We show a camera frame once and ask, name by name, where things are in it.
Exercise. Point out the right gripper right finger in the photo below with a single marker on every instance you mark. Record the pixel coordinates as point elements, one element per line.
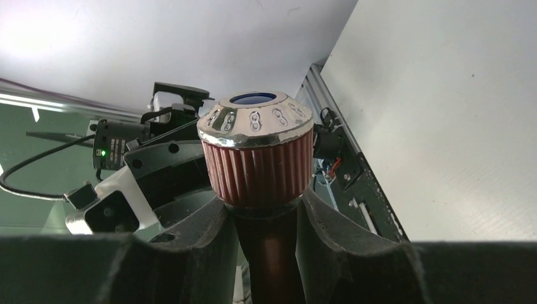
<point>341,262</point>

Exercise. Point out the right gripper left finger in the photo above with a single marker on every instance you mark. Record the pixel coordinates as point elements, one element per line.
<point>194,261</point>

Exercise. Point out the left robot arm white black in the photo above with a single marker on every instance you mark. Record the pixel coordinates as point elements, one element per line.
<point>172,116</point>

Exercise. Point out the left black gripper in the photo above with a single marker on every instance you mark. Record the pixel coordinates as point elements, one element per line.
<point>166,172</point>

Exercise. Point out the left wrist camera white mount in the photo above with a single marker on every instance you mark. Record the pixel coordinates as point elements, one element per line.
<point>116,204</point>

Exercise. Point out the red brown water faucet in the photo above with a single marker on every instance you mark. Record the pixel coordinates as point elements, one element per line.
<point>259,150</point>

